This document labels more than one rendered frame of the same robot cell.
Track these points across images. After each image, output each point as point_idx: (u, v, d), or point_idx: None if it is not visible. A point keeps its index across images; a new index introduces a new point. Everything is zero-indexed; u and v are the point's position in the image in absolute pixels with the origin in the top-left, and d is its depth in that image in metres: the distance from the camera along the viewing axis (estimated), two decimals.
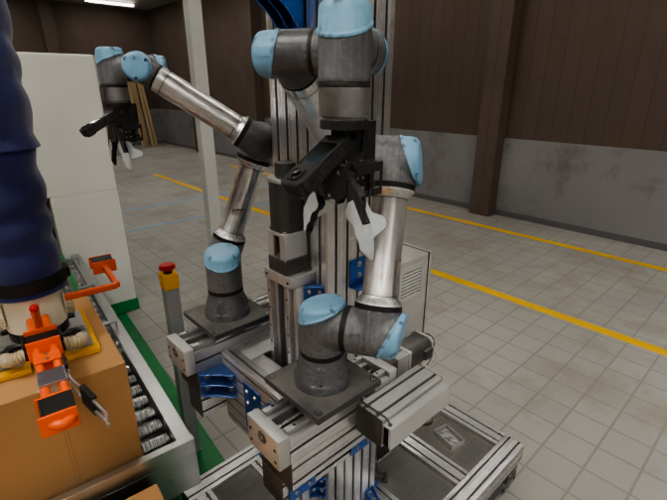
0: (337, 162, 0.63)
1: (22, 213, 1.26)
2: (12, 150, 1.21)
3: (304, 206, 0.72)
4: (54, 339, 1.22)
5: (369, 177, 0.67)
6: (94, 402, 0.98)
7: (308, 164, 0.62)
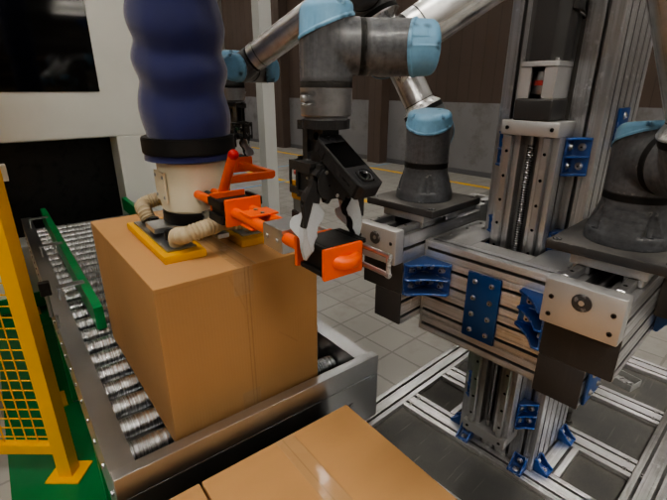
0: None
1: (206, 42, 0.97)
2: None
3: (305, 228, 0.65)
4: (254, 198, 0.93)
5: None
6: (366, 244, 0.68)
7: (355, 165, 0.61)
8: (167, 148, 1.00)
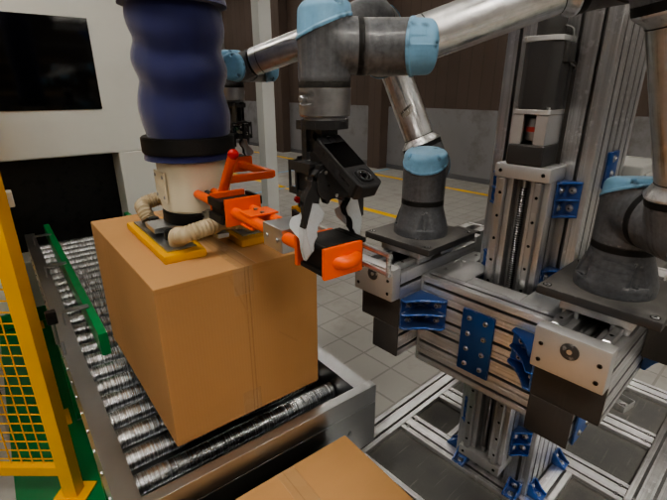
0: None
1: (205, 41, 0.97)
2: (206, 2, 0.96)
3: (305, 228, 0.65)
4: (254, 198, 0.93)
5: None
6: (366, 244, 0.68)
7: (354, 165, 0.61)
8: (167, 148, 1.00)
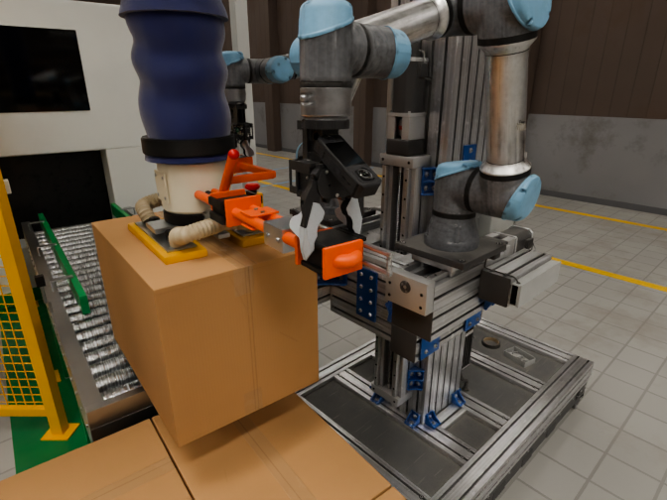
0: None
1: (206, 42, 0.97)
2: (208, 15, 0.97)
3: (305, 227, 0.65)
4: (254, 198, 0.93)
5: None
6: (366, 243, 0.67)
7: (354, 164, 0.61)
8: (168, 148, 1.00)
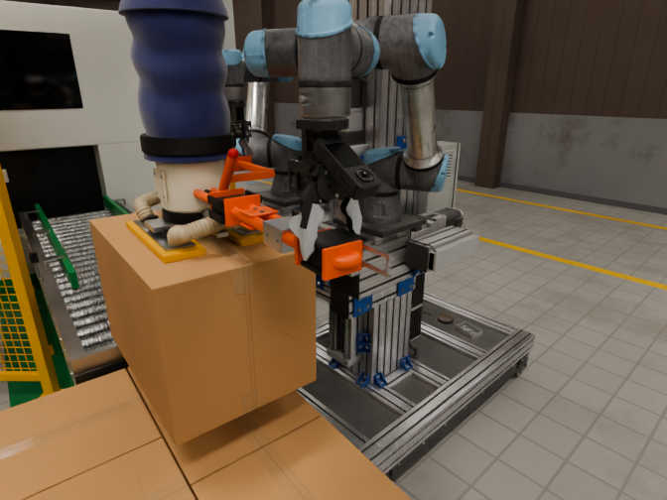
0: None
1: (206, 40, 0.97)
2: (208, 13, 0.96)
3: (305, 228, 0.65)
4: (253, 198, 0.93)
5: None
6: (366, 244, 0.68)
7: (354, 165, 0.61)
8: (167, 147, 1.00)
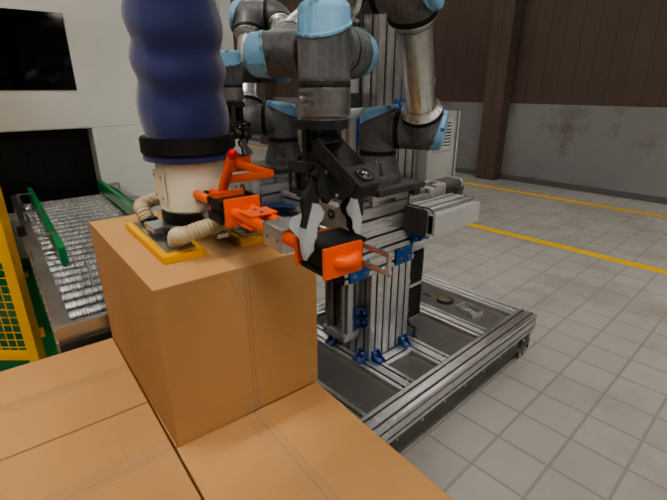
0: None
1: (204, 41, 0.97)
2: None
3: (305, 228, 0.65)
4: (253, 198, 0.93)
5: None
6: (366, 244, 0.68)
7: (354, 164, 0.61)
8: (166, 148, 1.00)
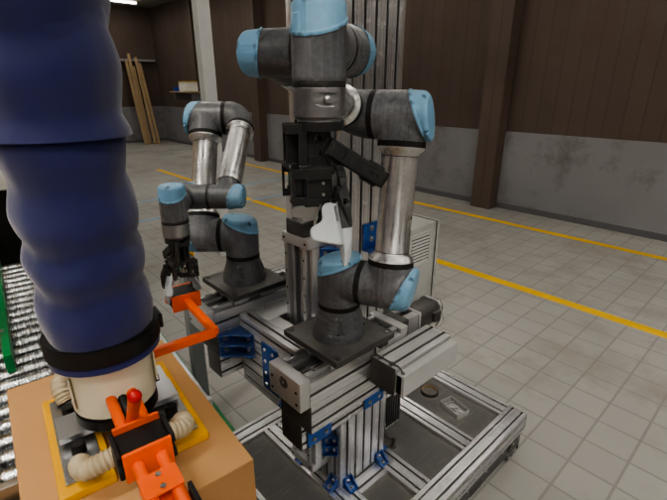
0: None
1: (109, 242, 0.80)
2: (97, 138, 0.75)
3: (350, 227, 0.62)
4: (163, 442, 0.77)
5: None
6: None
7: None
8: (66, 362, 0.83)
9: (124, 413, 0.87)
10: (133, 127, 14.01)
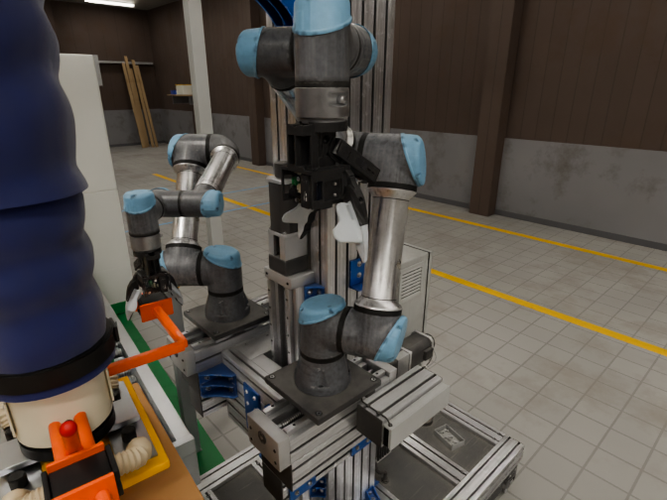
0: None
1: (45, 247, 0.69)
2: (44, 199, 0.68)
3: (366, 224, 0.63)
4: (103, 482, 0.66)
5: (295, 182, 0.64)
6: None
7: None
8: None
9: None
10: (131, 130, 13.94)
